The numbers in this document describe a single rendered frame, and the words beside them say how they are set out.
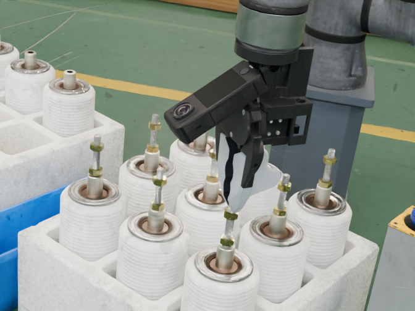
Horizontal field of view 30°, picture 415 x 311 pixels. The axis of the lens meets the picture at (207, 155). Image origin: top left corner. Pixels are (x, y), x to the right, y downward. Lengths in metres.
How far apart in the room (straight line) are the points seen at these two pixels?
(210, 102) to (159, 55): 1.55
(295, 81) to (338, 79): 0.57
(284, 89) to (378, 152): 1.10
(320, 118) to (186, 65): 0.92
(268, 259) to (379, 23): 0.54
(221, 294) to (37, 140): 0.62
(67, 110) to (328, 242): 0.55
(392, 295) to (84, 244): 0.43
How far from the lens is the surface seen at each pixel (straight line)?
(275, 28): 0.82
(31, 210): 1.36
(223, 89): 0.85
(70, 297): 1.12
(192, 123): 0.83
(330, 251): 1.16
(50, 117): 1.45
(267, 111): 0.86
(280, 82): 0.88
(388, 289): 1.07
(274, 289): 1.07
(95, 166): 1.09
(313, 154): 1.50
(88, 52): 2.36
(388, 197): 1.76
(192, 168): 1.24
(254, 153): 0.86
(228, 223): 0.95
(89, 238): 1.10
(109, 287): 1.05
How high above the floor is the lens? 0.82
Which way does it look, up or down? 27 degrees down
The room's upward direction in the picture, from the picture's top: 7 degrees clockwise
